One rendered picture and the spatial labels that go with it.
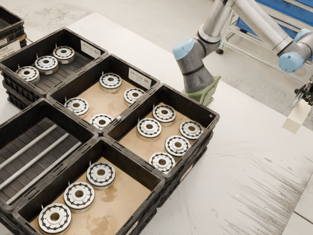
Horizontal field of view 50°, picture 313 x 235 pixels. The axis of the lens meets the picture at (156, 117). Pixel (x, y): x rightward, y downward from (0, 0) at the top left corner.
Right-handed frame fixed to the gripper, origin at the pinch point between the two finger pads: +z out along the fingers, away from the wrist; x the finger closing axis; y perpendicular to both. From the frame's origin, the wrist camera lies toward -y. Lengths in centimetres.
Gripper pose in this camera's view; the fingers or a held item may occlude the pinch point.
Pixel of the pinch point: (302, 108)
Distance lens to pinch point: 160.2
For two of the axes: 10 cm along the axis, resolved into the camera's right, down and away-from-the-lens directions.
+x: 7.9, 5.1, -3.4
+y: -6.0, 5.4, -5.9
